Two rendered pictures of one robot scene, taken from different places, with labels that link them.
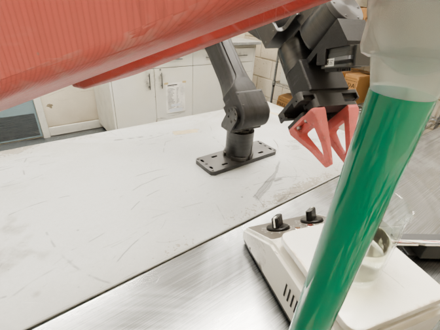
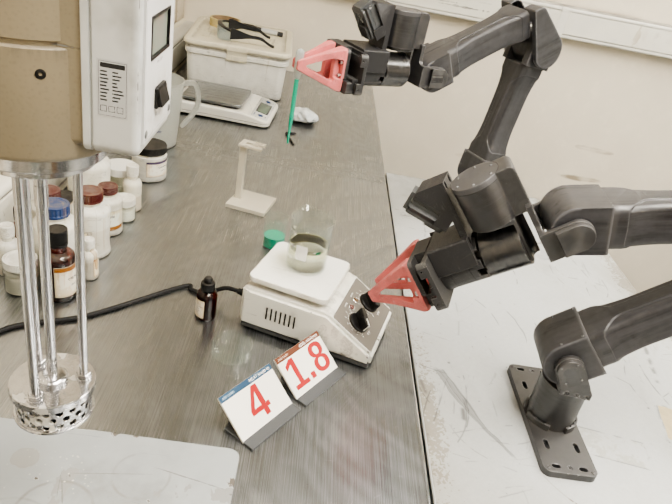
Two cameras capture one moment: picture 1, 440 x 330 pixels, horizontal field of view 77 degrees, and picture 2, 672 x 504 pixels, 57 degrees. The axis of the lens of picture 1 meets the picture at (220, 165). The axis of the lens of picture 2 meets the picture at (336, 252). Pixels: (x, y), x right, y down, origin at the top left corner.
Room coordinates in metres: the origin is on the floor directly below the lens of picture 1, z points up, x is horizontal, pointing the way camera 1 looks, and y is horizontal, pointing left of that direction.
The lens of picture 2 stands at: (0.67, -0.77, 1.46)
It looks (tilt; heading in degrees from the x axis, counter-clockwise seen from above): 29 degrees down; 124
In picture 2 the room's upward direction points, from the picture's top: 12 degrees clockwise
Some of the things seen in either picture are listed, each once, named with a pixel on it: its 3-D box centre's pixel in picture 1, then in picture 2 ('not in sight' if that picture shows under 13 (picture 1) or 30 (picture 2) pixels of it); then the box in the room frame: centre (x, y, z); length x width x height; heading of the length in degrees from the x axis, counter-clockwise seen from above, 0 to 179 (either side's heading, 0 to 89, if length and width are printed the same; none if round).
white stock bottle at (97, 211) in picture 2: not in sight; (90, 221); (-0.12, -0.29, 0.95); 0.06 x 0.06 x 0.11
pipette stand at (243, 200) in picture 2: not in sight; (254, 174); (-0.11, 0.06, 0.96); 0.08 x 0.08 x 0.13; 26
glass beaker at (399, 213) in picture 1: (359, 237); (308, 241); (0.20, -0.14, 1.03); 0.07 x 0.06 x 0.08; 152
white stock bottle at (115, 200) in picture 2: not in sight; (108, 208); (-0.16, -0.23, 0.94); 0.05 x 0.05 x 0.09
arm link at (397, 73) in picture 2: not in sight; (389, 65); (0.09, 0.14, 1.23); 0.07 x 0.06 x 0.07; 69
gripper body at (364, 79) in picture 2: not in sight; (358, 67); (0.07, 0.08, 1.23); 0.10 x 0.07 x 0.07; 159
